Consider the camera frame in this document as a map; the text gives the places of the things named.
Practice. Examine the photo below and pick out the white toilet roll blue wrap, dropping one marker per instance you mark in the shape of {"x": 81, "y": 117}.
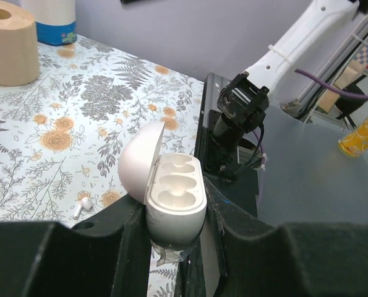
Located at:
{"x": 55, "y": 20}

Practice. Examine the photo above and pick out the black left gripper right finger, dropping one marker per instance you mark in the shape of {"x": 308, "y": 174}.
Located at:
{"x": 293, "y": 259}

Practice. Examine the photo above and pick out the orange yellow drink bottle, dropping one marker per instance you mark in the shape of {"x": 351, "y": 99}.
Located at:
{"x": 356, "y": 142}

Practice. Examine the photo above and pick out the floral patterned table mat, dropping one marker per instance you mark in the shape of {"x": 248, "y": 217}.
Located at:
{"x": 61, "y": 136}

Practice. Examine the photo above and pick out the white stem earbud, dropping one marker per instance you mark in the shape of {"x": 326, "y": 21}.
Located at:
{"x": 84, "y": 204}

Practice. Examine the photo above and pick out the beige toilet paper roll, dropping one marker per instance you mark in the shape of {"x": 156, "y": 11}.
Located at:
{"x": 19, "y": 60}

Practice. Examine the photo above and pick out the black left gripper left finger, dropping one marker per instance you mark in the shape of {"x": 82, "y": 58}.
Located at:
{"x": 107, "y": 254}

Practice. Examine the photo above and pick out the white oval earbud charging case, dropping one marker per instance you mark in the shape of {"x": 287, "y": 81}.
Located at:
{"x": 170, "y": 186}

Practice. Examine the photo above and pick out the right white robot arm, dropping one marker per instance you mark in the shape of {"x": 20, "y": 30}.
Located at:
{"x": 282, "y": 68}

